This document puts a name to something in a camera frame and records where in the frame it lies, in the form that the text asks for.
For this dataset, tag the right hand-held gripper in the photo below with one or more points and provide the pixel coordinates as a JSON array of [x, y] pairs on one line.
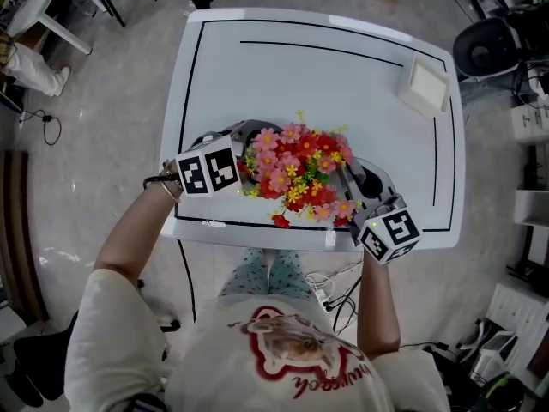
[[388, 234]]

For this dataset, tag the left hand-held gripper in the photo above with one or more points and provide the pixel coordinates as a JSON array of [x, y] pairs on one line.
[[221, 165]]

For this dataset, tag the flower pot with colourful flowers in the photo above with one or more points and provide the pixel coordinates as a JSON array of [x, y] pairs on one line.
[[300, 165]]

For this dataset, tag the person's right forearm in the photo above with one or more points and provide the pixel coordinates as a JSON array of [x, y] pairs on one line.
[[379, 307]]

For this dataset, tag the person's left forearm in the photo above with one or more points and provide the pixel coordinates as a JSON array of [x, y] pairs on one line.
[[133, 234]]

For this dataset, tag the silver bangle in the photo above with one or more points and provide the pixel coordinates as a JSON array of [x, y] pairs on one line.
[[171, 193]]

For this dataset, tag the black wrist band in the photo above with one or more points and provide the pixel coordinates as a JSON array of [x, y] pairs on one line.
[[151, 181]]

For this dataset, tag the patterned light trousers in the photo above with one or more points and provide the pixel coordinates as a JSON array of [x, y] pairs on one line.
[[257, 277]]

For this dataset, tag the white shelf unit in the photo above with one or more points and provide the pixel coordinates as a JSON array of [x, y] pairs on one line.
[[532, 206]]

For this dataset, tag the white square tray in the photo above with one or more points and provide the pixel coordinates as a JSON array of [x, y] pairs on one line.
[[426, 86]]

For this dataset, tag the white drawer cabinet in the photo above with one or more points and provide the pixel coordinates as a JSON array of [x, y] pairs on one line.
[[519, 316]]

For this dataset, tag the white printed t-shirt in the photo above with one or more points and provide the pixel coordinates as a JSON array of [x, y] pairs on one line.
[[206, 359]]

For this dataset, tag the black office chair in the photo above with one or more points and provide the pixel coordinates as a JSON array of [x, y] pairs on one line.
[[484, 47]]

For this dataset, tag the brown wooden panel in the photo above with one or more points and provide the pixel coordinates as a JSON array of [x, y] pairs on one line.
[[19, 230]]

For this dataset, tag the white side table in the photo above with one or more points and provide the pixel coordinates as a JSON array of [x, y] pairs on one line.
[[47, 7]]

